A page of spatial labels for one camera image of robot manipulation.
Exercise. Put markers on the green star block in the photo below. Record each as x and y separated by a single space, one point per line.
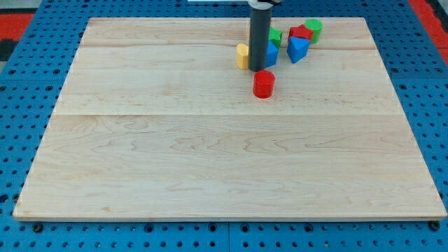
275 36

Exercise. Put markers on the red star block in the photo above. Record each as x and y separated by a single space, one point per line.
301 32

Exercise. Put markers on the red cylinder block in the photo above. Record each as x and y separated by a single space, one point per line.
263 84

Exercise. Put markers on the light wooden board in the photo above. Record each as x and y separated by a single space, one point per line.
155 122

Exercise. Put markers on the yellow block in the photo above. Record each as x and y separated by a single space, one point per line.
242 56

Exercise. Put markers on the blue cube block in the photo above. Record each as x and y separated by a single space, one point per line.
272 54

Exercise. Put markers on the blue triangle block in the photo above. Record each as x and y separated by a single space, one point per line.
297 48

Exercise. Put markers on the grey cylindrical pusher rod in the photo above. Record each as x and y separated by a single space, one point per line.
259 29

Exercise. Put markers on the green cylinder block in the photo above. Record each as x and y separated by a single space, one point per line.
316 26

